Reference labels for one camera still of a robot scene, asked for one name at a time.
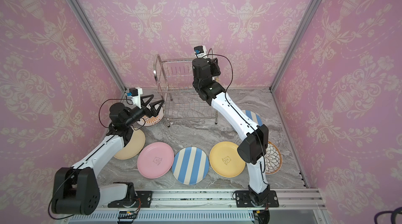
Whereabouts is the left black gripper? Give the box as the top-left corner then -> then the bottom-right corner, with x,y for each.
125,94 -> 164,128

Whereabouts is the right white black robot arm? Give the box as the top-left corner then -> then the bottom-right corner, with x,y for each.
192,58 -> 270,206

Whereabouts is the sunburst plate left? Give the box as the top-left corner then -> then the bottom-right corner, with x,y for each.
137,107 -> 164,127

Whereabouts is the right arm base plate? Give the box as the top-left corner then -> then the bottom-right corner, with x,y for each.
233,190 -> 280,208

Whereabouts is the blue striped plate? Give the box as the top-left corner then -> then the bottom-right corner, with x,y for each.
172,147 -> 209,185
243,110 -> 263,126

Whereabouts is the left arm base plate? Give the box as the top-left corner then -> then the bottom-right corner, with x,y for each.
107,190 -> 153,209

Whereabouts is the blue striped plate front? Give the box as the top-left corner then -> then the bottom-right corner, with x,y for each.
172,147 -> 209,185

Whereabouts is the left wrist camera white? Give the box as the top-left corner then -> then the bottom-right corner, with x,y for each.
126,87 -> 143,109

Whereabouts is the cream plate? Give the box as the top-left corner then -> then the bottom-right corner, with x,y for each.
114,128 -> 146,160

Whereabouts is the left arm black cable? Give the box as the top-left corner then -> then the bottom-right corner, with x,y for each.
98,98 -> 147,130

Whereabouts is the yellow bear plate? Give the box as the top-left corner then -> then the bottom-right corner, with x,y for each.
209,141 -> 246,178

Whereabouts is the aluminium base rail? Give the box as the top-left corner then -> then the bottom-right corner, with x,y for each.
63,188 -> 331,224

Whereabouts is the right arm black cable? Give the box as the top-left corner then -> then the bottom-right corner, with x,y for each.
204,53 -> 271,177

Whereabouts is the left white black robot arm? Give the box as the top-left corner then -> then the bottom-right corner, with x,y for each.
48,95 -> 164,219

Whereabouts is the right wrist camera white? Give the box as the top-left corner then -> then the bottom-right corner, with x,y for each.
194,45 -> 207,58

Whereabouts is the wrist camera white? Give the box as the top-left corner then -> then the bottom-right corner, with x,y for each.
194,45 -> 207,58
126,87 -> 143,109

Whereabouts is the blue striped plate back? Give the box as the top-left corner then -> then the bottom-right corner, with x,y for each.
243,110 -> 263,126

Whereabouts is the steel two-tier dish rack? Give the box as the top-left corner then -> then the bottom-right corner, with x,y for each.
153,54 -> 218,127

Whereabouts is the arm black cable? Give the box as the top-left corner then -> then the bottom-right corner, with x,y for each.
98,98 -> 147,130
204,53 -> 271,177

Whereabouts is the pink plate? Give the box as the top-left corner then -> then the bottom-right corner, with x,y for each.
137,142 -> 174,179

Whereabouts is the scale pattern plate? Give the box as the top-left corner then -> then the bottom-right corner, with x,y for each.
264,142 -> 283,175

